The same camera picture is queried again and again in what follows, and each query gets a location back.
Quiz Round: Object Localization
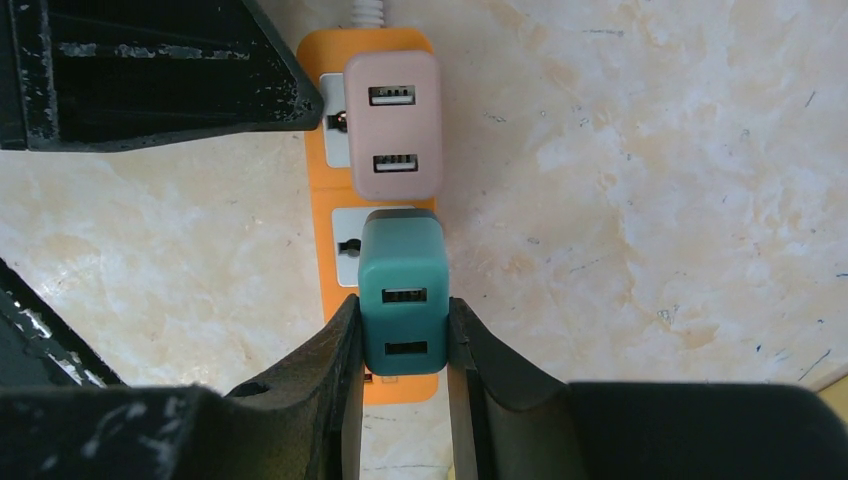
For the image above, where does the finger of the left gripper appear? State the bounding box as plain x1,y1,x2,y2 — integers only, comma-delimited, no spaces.
1,0,324,153
1,262,124,388

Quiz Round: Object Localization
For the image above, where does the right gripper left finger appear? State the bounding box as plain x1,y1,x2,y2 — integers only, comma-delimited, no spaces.
1,295,364,479

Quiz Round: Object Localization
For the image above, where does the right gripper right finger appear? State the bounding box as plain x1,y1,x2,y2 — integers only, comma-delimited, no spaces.
448,298,847,479

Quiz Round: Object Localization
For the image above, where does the teal charger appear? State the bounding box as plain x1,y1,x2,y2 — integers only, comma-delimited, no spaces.
358,208,449,376

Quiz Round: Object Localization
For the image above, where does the orange power strip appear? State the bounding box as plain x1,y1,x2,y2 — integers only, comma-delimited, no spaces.
296,0,442,407

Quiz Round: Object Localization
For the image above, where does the pink brown charger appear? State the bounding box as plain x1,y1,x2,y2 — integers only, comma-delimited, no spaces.
343,50,444,202

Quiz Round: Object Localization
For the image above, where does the yellow charger front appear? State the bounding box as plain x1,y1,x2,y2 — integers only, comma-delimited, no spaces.
818,376,848,423

